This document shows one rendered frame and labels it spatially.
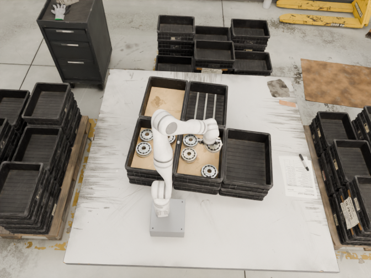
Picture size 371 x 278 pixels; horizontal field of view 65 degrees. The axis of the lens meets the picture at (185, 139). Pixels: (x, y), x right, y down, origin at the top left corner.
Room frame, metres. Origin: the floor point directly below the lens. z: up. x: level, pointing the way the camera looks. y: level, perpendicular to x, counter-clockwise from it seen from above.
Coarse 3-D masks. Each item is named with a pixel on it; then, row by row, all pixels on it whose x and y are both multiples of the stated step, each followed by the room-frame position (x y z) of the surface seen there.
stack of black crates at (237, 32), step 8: (232, 24) 2.83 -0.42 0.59; (240, 24) 2.93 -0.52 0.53; (248, 24) 2.94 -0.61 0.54; (256, 24) 2.94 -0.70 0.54; (264, 24) 2.94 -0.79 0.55; (232, 32) 2.69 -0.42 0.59; (240, 32) 2.85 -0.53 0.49; (248, 32) 2.86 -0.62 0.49; (256, 32) 2.87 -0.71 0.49; (264, 32) 2.86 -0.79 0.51; (232, 40) 2.66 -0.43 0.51; (240, 40) 2.66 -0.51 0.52; (248, 40) 2.65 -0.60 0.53; (256, 40) 2.66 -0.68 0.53; (264, 40) 2.67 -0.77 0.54; (240, 48) 2.66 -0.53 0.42; (248, 48) 2.66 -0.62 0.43; (256, 48) 2.67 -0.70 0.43; (264, 48) 2.67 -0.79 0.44
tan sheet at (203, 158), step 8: (200, 136) 1.15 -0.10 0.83; (200, 152) 1.02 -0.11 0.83; (208, 152) 1.03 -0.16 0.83; (200, 160) 0.96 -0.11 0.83; (208, 160) 0.97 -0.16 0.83; (216, 160) 0.97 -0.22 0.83; (184, 168) 0.89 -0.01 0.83; (192, 168) 0.90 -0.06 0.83; (200, 168) 0.90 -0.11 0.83; (216, 168) 0.91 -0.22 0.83; (216, 176) 0.85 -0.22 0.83
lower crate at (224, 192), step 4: (220, 188) 0.79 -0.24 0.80; (220, 192) 0.79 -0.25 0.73; (224, 192) 0.78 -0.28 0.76; (228, 192) 0.78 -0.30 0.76; (232, 192) 0.78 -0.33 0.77; (236, 192) 0.77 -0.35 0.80; (240, 192) 0.77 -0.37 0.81; (244, 192) 0.76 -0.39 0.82; (248, 192) 0.77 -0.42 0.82; (228, 196) 0.77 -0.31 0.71; (232, 196) 0.77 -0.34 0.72; (236, 196) 0.78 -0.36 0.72; (240, 196) 0.78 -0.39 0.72; (244, 196) 0.78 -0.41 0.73; (248, 196) 0.77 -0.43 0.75; (252, 196) 0.76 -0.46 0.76; (256, 196) 0.77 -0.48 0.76; (260, 196) 0.76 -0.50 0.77; (264, 196) 0.77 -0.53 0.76; (260, 200) 0.76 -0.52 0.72
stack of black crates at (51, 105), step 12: (36, 84) 1.74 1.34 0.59; (48, 84) 1.76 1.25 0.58; (60, 84) 1.77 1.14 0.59; (36, 96) 1.66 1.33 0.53; (48, 96) 1.71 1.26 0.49; (60, 96) 1.72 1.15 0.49; (72, 96) 1.74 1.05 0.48; (36, 108) 1.56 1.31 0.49; (48, 108) 1.57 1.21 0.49; (60, 108) 1.50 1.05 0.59; (72, 108) 1.66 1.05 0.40; (36, 120) 1.39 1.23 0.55; (48, 120) 1.39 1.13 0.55; (60, 120) 1.42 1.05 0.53; (72, 120) 1.58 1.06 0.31; (72, 132) 1.48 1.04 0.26; (72, 144) 1.42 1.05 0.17
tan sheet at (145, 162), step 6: (138, 138) 1.10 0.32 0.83; (150, 144) 1.06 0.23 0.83; (174, 144) 1.07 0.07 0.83; (174, 150) 1.03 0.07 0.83; (138, 156) 0.96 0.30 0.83; (150, 156) 0.96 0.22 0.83; (132, 162) 0.91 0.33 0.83; (138, 162) 0.91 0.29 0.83; (144, 162) 0.92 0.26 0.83; (150, 162) 0.92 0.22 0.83; (144, 168) 0.87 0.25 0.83; (150, 168) 0.87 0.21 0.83
